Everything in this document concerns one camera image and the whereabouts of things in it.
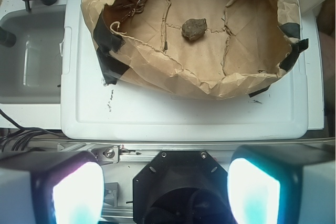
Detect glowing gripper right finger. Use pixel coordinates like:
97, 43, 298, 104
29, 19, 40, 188
227, 144, 335, 223

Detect black tape right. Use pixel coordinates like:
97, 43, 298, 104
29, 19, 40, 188
247, 23, 309, 98

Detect black cables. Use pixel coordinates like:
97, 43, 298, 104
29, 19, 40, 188
0, 108, 64, 154

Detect black octagonal mount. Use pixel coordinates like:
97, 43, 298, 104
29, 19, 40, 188
132, 150, 234, 223

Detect brown rock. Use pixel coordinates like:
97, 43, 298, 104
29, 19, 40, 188
182, 18, 207, 41

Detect white plastic lid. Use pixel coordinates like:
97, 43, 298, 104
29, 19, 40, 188
60, 0, 309, 142

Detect black tape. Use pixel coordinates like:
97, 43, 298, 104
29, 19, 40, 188
247, 23, 309, 98
93, 13, 130, 85

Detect brown paper bag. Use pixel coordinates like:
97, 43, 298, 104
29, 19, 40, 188
81, 0, 307, 100

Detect black tape left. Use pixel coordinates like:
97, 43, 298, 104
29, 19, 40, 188
93, 13, 130, 85

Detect aluminium extrusion rail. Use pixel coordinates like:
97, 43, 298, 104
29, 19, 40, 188
27, 137, 335, 163

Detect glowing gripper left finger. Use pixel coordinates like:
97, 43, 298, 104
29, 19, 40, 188
1, 151, 104, 223

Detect white plastic bin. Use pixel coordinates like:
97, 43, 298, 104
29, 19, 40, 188
1, 0, 67, 130

